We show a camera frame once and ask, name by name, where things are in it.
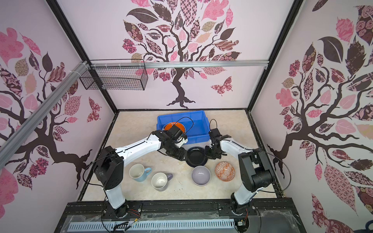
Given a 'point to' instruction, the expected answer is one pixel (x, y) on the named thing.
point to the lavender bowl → (201, 175)
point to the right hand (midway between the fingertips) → (207, 154)
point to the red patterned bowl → (225, 171)
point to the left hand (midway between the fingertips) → (181, 159)
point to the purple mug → (160, 181)
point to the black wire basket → (115, 74)
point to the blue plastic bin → (196, 123)
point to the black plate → (195, 156)
